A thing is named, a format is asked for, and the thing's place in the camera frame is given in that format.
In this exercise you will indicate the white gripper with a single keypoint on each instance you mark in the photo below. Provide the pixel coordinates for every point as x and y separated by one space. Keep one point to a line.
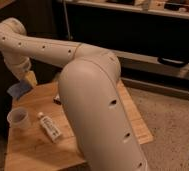
21 71

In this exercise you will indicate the white and blue sponge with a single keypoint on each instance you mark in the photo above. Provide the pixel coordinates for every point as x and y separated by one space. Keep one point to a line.
17 90

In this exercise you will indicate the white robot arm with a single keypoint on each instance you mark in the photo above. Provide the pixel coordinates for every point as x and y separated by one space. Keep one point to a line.
88 93

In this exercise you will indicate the translucent ceramic cup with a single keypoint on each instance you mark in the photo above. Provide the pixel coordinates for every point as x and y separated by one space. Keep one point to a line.
18 118

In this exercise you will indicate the dark snack bar packet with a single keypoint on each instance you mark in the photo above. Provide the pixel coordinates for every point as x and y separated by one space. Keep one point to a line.
56 100

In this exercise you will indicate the white tube with label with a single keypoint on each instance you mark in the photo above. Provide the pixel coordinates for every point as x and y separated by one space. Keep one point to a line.
49 126

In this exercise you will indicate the wooden table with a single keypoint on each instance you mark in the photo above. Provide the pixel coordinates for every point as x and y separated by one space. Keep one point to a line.
34 146

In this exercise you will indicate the thin metal pole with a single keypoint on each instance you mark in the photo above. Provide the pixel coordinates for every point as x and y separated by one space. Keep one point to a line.
67 21

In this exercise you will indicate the cluttered background shelf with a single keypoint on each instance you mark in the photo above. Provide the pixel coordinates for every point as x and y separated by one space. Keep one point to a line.
144 6

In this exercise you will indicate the grey metal rail beam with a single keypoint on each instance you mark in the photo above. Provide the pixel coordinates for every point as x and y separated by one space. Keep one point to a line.
139 65

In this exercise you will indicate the black handle on rail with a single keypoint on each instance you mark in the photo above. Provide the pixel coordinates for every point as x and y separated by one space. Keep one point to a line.
177 64

